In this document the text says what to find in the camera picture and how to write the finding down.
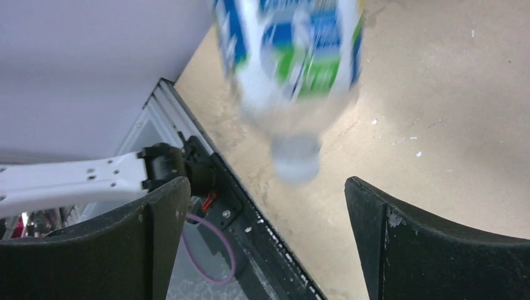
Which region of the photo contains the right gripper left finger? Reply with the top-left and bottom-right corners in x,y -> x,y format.
1,177 -> 191,299

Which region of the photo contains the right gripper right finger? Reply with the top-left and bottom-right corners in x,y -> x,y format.
344,176 -> 529,299

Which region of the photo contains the red white label bottle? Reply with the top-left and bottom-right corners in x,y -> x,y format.
210,0 -> 364,184

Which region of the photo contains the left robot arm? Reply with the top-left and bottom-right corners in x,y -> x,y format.
1,143 -> 215,218

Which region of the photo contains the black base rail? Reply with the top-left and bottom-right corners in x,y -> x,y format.
121,79 -> 324,299

